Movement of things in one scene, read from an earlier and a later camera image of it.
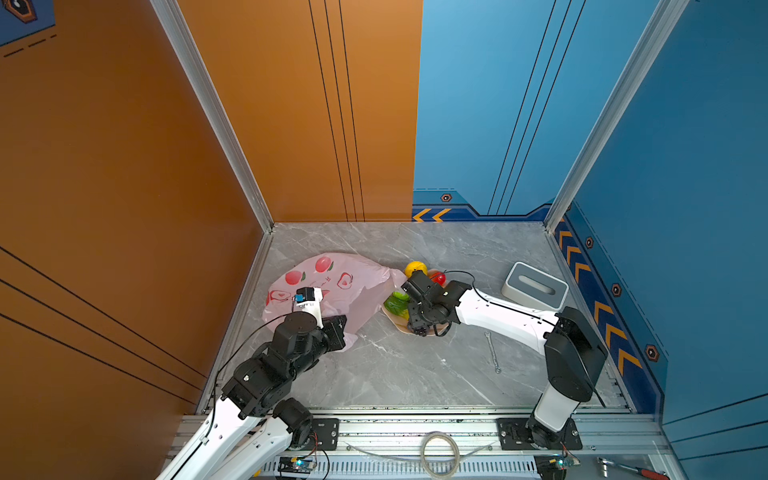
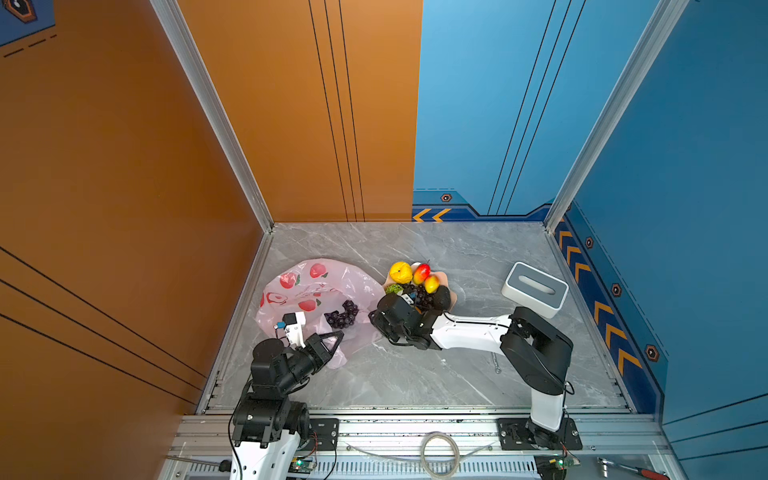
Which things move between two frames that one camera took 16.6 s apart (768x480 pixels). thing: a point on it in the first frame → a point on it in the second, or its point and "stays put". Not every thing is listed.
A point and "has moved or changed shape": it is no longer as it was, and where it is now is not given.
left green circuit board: x=295 y=465 stays put
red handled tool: x=652 y=474 stays put
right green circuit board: x=563 y=462 stays put
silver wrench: x=497 y=369 stays put
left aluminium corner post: x=175 y=25 stays put
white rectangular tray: x=532 y=287 stays put
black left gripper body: x=333 y=338 → x=295 y=370
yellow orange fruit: x=415 y=266 → x=401 y=272
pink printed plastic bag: x=352 y=287 has moved or changed shape
